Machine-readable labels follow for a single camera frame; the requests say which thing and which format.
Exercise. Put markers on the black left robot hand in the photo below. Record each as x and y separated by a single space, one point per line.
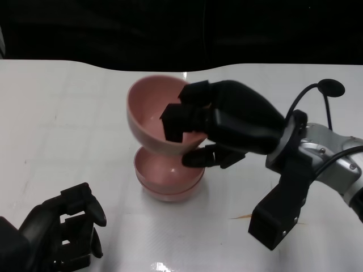
37 235

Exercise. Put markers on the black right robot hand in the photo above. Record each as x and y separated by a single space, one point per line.
241 119

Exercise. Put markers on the pink plastic bowl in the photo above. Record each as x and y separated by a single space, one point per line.
170 197
147 93
161 170

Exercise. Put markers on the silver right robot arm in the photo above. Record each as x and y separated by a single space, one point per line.
326 147

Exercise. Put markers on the black round table grommet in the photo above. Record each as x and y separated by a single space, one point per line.
334 89

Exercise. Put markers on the black backdrop curtain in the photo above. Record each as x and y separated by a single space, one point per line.
113 28

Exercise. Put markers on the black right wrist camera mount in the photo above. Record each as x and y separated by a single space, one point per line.
275 215

